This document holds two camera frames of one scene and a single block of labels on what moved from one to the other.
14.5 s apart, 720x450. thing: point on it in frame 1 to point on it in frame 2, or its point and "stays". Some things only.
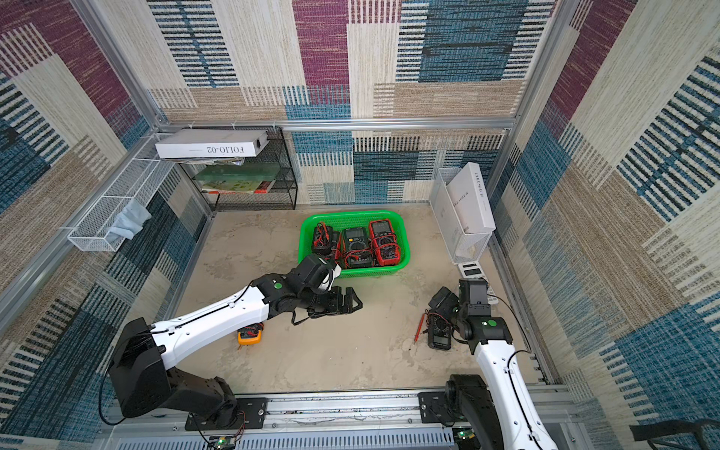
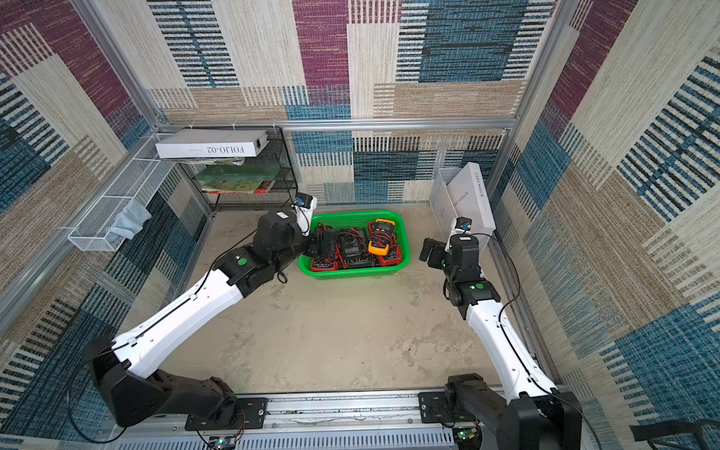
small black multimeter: [439, 333] to [353, 243]
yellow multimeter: [250, 334] to [382, 235]
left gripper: [337, 307] to [312, 250]
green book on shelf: [238, 178] stays
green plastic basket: [348, 219] stays
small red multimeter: [383, 245] stays
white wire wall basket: [124, 207] stays
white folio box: [210, 142] stays
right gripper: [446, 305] to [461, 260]
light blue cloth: [128, 221] stays
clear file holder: [461, 202] stays
